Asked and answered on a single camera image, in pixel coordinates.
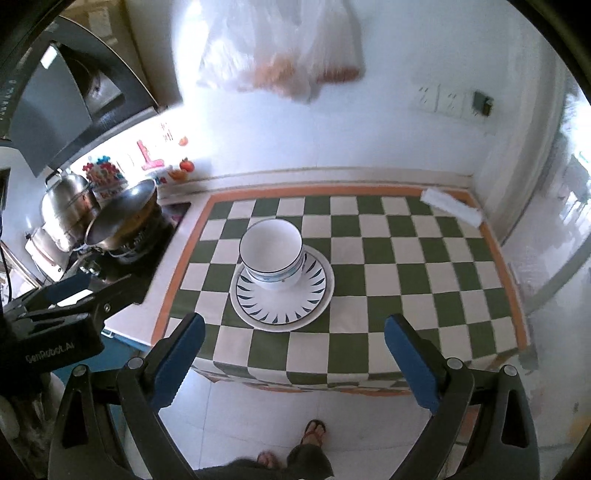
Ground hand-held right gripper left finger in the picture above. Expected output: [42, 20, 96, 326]
[47, 312, 206, 480]

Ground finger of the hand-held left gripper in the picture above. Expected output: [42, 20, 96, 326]
[18, 277, 149, 332]
[10, 275, 94, 315]

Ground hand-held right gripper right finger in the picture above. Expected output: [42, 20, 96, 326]
[384, 313, 541, 480]

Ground white plate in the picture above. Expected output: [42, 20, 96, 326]
[229, 244, 335, 330]

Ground leaf-patterned plate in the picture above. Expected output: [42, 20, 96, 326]
[235, 247, 329, 324]

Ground teal cabinet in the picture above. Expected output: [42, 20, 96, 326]
[102, 327, 155, 354]

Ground black gas stove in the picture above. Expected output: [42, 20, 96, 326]
[74, 200, 192, 305]

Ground steel wok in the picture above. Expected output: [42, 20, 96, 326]
[84, 179, 160, 252]

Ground green and white checkered tablecloth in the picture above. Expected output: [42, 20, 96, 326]
[151, 185, 532, 398]

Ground person's right foot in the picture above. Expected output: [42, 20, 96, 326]
[300, 419, 328, 446]

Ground person's dark pants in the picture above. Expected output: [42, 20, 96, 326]
[198, 443, 334, 480]

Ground white folded cloth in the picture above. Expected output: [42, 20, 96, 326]
[421, 187, 482, 227]

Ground black range hood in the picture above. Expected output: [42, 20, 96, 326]
[0, 14, 167, 178]

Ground window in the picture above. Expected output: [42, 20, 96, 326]
[508, 78, 591, 315]

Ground translucent plastic bag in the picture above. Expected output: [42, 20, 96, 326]
[295, 0, 365, 86]
[196, 0, 319, 103]

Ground colourful flower wall sticker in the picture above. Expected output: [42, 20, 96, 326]
[83, 156, 127, 199]

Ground pink wall sticker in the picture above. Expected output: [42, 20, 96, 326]
[137, 138, 166, 171]

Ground white wall socket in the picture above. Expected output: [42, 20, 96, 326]
[438, 88, 465, 116]
[418, 83, 439, 113]

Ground black wall plug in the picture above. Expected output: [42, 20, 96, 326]
[473, 90, 495, 118]

